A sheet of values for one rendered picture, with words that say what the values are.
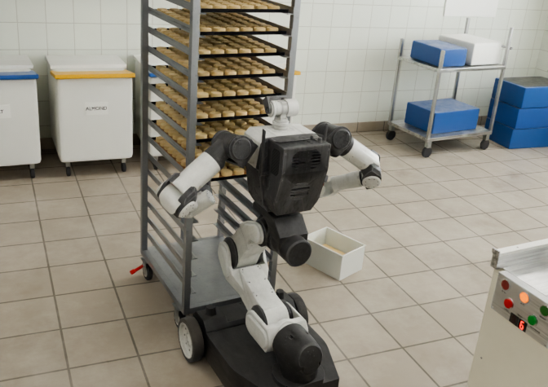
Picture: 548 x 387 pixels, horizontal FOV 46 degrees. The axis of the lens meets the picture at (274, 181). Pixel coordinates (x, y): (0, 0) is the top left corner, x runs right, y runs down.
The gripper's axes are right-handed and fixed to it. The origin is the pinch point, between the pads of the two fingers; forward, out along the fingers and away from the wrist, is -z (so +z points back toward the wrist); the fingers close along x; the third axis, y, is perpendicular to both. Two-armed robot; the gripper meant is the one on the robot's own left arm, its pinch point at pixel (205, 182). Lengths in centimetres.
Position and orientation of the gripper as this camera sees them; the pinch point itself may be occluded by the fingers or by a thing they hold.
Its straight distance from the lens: 281.2
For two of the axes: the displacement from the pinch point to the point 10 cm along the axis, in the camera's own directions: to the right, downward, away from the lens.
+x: 0.8, -9.2, -3.8
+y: -10.0, -0.8, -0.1
